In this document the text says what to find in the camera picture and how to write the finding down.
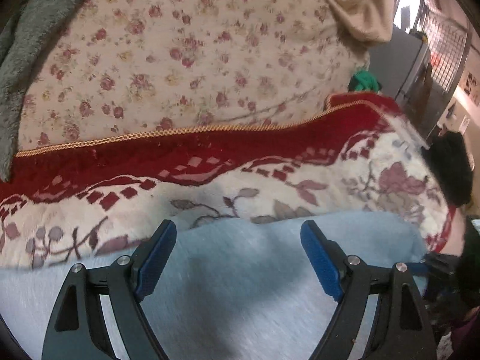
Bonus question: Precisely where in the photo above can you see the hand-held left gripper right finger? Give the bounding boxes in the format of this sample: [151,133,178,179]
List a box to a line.
[300,220,437,360]

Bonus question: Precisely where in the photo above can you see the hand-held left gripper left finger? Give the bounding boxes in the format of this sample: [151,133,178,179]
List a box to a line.
[41,219,178,360]

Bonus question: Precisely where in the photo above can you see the light blue pants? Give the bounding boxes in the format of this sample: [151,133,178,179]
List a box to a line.
[0,210,429,360]

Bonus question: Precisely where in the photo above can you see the red and white floral blanket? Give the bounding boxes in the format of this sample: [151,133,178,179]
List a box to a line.
[0,92,457,271]

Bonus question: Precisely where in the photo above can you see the black fuzzy cloth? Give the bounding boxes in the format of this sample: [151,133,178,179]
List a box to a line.
[420,130,474,208]

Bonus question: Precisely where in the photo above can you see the green cloth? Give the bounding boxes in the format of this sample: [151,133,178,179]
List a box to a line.
[348,68,384,93]

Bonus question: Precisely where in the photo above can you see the grey cabinet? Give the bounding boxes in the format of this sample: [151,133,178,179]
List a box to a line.
[369,26,433,140]

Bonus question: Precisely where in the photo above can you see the rose print quilt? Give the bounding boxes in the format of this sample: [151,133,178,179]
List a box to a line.
[17,0,373,151]

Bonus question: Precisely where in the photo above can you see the window grille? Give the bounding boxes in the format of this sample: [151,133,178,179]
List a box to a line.
[407,0,474,95]

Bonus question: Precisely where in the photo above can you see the grey fleece garment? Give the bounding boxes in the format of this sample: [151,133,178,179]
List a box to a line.
[0,0,118,183]

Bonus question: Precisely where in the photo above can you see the beige cloth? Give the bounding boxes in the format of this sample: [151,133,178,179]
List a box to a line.
[305,0,395,44]

